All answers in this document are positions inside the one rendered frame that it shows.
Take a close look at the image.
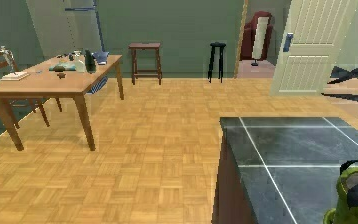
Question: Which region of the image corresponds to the brown wooden stool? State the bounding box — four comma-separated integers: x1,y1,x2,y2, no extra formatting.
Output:
128,42,163,86

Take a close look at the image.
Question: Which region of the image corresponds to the black stool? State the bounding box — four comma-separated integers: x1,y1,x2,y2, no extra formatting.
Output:
207,42,227,84

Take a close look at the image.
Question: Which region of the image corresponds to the blue striped basket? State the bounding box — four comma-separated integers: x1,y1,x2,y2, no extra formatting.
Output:
86,75,109,95

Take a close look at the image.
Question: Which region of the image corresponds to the blue floor lamp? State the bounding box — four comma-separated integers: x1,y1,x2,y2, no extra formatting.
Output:
64,0,110,66

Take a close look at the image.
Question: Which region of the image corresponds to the dark red armchair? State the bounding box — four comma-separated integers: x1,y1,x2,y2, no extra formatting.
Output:
239,10,275,62

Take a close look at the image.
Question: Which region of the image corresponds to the dark green bottle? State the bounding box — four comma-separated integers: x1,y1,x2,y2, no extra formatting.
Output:
84,49,98,74

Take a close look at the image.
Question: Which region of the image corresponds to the clear glass jar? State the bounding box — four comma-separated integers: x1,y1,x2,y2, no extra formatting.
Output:
73,50,87,74

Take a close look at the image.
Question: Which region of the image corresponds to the white floor lamp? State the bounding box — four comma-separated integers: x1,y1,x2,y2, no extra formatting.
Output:
250,16,271,67

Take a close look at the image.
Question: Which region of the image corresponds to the dark tiled counter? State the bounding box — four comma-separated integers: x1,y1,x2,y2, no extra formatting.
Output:
211,116,358,224

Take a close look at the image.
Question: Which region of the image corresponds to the teal plate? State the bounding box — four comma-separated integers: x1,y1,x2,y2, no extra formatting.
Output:
48,62,77,73

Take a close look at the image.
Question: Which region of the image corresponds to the brown wooden table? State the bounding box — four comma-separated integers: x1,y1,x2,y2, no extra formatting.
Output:
0,54,125,152

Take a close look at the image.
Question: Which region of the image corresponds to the cream panelled room door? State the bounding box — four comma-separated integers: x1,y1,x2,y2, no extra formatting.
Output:
269,0,358,98

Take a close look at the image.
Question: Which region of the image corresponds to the white book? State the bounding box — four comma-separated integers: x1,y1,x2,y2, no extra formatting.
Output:
0,71,31,82

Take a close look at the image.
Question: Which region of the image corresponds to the clear glass candle holder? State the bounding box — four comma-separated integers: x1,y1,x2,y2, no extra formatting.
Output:
0,45,16,73

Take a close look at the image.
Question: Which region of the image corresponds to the blue door handle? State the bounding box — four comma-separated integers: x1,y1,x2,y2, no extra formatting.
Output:
282,32,294,53

